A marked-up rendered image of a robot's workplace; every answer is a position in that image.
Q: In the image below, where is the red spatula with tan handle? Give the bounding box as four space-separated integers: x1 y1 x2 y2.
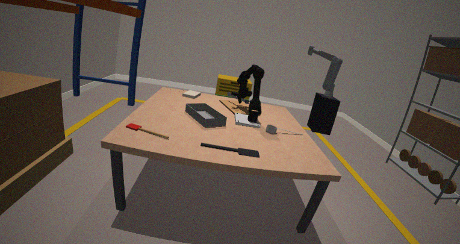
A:
126 124 169 139

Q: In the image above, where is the light brown wooden board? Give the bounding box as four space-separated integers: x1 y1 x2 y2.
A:
219 99 249 115

